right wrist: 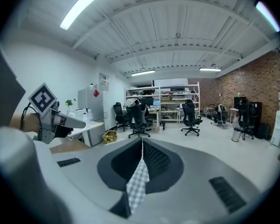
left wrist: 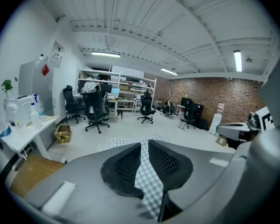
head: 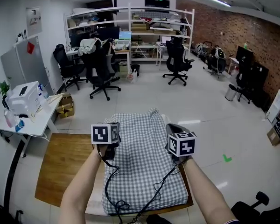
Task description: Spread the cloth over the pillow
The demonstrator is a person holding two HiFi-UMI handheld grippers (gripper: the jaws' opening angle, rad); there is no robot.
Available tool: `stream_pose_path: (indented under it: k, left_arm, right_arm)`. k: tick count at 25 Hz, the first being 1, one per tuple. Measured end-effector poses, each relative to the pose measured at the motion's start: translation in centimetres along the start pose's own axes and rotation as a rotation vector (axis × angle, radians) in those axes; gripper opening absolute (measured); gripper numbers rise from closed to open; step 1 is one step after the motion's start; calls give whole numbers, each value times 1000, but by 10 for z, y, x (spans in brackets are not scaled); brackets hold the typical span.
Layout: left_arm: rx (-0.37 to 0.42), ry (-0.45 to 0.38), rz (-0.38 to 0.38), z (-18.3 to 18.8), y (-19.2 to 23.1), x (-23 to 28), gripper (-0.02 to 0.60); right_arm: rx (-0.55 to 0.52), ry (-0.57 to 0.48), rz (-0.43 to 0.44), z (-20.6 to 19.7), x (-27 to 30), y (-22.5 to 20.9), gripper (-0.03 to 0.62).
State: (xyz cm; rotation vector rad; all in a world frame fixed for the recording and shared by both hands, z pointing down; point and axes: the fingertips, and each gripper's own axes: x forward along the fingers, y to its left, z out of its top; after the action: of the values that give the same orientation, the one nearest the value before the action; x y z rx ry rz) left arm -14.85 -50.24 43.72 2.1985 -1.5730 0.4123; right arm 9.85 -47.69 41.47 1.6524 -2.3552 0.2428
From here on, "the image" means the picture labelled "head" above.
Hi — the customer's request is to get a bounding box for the grey wall poster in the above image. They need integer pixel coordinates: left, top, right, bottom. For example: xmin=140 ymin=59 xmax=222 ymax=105
xmin=26 ymin=7 xmax=43 ymax=36

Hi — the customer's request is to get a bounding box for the silver trash can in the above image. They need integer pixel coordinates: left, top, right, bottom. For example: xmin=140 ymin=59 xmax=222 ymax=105
xmin=224 ymin=84 xmax=237 ymax=102

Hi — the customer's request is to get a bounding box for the white plastic bag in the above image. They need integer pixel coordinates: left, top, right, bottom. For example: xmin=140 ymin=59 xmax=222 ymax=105
xmin=126 ymin=68 xmax=139 ymax=84

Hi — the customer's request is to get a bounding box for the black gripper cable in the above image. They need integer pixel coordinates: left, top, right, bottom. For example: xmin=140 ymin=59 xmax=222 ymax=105
xmin=97 ymin=143 xmax=131 ymax=224
xmin=127 ymin=164 xmax=181 ymax=224

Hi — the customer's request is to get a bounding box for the grey refrigerator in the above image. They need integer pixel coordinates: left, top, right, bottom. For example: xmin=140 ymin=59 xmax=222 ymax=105
xmin=0 ymin=36 xmax=54 ymax=96

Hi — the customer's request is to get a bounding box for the laptop with blue screen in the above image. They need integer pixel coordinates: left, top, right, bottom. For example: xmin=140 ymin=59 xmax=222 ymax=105
xmin=118 ymin=31 xmax=133 ymax=47

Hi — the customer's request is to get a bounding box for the low wooden table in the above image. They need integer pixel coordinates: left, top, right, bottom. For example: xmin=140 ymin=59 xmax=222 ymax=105
xmin=35 ymin=133 xmax=194 ymax=217

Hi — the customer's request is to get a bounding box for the green potted plant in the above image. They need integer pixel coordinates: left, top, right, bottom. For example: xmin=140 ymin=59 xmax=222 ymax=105
xmin=0 ymin=77 xmax=12 ymax=100

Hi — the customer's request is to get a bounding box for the person's right forearm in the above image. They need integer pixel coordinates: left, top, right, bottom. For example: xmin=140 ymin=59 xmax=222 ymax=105
xmin=177 ymin=156 xmax=239 ymax=224

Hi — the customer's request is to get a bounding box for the black office chair with jacket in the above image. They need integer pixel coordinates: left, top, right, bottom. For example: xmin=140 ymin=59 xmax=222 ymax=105
xmin=80 ymin=38 xmax=122 ymax=101

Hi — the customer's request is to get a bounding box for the black chair with backpack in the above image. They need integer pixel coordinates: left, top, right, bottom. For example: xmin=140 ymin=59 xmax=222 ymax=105
xmin=203 ymin=45 xmax=227 ymax=79

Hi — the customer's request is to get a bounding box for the white side desk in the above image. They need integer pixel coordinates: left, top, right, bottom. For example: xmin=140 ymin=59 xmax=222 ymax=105
xmin=0 ymin=94 xmax=63 ymax=158

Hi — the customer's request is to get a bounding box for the light jacket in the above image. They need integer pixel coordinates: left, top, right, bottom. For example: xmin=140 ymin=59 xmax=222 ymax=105
xmin=77 ymin=38 xmax=101 ymax=57

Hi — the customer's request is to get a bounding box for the white floor appliance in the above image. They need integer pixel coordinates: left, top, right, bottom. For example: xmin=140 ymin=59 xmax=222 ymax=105
xmin=265 ymin=89 xmax=280 ymax=124

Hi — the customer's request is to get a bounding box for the white printer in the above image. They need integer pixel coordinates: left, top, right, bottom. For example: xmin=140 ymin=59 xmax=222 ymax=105
xmin=7 ymin=81 xmax=42 ymax=115

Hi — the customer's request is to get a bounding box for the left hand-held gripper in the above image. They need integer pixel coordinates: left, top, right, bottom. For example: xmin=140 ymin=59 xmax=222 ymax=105
xmin=91 ymin=122 xmax=121 ymax=161

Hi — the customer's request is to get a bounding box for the black waste bin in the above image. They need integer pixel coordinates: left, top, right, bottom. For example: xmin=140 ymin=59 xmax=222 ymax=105
xmin=130 ymin=64 xmax=141 ymax=77

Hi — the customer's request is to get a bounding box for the black computer monitor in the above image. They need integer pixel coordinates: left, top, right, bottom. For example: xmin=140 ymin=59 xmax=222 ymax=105
xmin=97 ymin=26 xmax=120 ymax=41
xmin=70 ymin=33 xmax=91 ymax=48

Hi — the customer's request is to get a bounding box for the black high-back office chair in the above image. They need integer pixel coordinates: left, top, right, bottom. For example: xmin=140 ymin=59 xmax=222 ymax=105
xmin=162 ymin=36 xmax=195 ymax=86

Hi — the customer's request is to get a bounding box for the white shelving rack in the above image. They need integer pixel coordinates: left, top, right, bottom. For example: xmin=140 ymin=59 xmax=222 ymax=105
xmin=64 ymin=7 xmax=196 ymax=65

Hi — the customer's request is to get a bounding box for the grey checked cloth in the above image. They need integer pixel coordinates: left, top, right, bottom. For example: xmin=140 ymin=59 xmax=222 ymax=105
xmin=101 ymin=108 xmax=189 ymax=216

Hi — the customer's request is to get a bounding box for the black wall display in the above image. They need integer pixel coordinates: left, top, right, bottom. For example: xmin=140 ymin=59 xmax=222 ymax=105
xmin=144 ymin=0 xmax=171 ymax=9

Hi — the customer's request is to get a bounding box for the pink bottle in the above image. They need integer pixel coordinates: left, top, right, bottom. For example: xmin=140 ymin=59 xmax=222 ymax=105
xmin=4 ymin=108 xmax=15 ymax=128

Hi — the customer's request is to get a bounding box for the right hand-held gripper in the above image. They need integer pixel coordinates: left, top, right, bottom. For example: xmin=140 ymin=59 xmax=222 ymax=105
xmin=165 ymin=123 xmax=197 ymax=164

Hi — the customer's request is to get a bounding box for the person's left forearm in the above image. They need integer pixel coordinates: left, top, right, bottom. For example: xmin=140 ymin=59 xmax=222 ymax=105
xmin=58 ymin=145 xmax=108 ymax=224

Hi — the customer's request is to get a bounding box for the stack of cardboard boxes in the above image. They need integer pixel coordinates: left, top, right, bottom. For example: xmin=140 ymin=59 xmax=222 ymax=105
xmin=56 ymin=93 xmax=75 ymax=119

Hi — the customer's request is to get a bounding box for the clear spray bottle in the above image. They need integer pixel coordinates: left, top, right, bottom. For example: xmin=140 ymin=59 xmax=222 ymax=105
xmin=37 ymin=83 xmax=49 ymax=99

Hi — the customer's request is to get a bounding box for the open cardboard box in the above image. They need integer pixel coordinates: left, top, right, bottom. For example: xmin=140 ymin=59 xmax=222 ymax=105
xmin=266 ymin=116 xmax=280 ymax=147

